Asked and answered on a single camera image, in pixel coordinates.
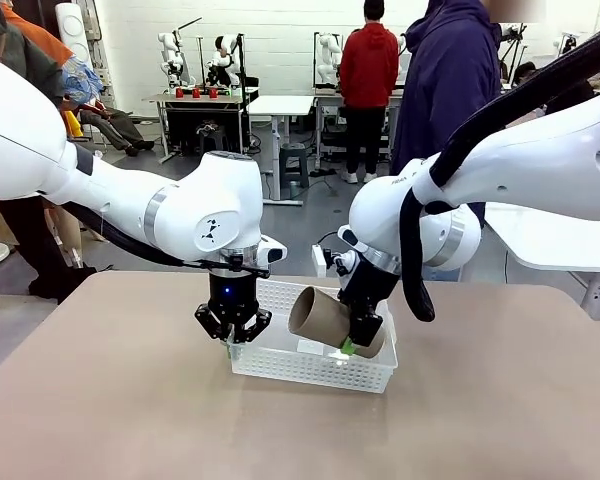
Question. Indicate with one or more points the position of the brown paper cup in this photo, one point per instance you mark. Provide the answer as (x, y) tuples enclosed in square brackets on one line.
[(315, 315)]

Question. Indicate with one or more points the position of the white standing desk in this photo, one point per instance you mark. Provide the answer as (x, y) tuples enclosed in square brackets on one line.
[(280, 105)]

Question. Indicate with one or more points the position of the person in grey-green jacket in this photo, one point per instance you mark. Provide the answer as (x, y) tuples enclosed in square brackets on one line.
[(30, 55)]

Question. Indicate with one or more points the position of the dark stool with cloth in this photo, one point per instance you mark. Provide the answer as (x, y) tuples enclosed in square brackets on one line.
[(212, 140)]

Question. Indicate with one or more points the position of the grey plastic stool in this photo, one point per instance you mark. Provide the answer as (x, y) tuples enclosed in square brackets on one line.
[(295, 150)]

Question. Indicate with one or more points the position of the white tower fan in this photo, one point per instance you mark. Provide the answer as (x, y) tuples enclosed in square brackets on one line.
[(72, 30)]

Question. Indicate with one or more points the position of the person in navy hoodie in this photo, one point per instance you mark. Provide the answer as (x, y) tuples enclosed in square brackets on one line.
[(445, 90)]

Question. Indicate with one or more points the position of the large white desk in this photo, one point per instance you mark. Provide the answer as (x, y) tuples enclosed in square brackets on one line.
[(555, 240)]

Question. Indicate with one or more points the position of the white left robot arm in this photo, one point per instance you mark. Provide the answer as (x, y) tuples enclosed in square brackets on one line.
[(80, 175)]

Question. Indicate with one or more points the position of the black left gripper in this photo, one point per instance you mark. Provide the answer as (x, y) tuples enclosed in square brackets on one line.
[(232, 297)]

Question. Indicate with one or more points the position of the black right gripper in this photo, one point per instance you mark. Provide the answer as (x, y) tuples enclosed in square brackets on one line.
[(367, 287)]

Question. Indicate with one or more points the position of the person in orange jacket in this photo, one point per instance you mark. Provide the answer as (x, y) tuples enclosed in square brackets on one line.
[(40, 40)]

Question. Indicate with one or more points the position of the black and white lab robot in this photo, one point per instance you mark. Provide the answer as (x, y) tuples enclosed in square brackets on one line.
[(225, 62)]

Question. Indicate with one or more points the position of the grey metal work table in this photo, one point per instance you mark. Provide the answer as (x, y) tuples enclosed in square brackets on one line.
[(230, 100)]

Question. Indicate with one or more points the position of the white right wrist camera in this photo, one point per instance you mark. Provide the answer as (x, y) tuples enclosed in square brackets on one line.
[(321, 260)]

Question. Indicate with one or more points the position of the seated person in dark trousers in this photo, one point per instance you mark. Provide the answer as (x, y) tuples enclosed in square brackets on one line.
[(115, 122)]

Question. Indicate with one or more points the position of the white robot bench table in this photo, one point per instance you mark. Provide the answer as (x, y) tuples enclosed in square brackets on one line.
[(330, 97)]

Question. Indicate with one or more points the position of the white perforated plastic basket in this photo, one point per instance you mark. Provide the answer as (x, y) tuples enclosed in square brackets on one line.
[(300, 367)]

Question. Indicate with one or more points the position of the person in red hoodie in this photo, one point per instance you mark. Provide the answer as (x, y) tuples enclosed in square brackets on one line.
[(369, 70)]

